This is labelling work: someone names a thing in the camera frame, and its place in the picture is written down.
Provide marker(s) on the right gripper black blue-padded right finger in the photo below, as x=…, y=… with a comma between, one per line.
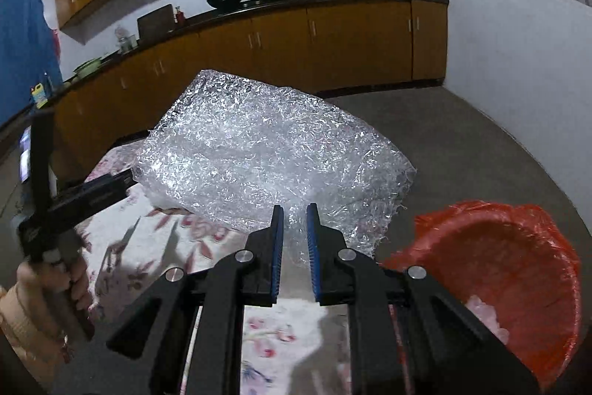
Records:
x=407, y=333

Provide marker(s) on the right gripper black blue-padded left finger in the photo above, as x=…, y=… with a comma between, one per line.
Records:
x=222, y=306

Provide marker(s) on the clear bubble wrap sheet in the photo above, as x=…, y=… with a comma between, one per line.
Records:
x=230, y=149

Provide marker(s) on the red lined trash basket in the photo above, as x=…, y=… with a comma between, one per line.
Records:
x=514, y=258

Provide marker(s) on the lower wooden kitchen cabinets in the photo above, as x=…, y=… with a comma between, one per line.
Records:
x=323, y=47

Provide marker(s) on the person's left hand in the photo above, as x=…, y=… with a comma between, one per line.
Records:
x=34, y=280

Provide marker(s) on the yellow bottle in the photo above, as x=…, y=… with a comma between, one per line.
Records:
x=39, y=95

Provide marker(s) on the floral tablecloth table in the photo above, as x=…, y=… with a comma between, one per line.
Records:
x=294, y=347

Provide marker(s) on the green pot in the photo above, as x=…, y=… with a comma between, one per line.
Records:
x=87, y=68

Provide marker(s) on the blue cloth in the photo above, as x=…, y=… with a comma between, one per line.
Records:
x=28, y=55

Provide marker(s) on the glass jar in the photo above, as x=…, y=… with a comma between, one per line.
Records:
x=125, y=40

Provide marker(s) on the dark cutting board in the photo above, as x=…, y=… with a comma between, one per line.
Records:
x=156, y=24

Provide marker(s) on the red bottle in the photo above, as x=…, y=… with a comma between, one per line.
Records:
x=180, y=17

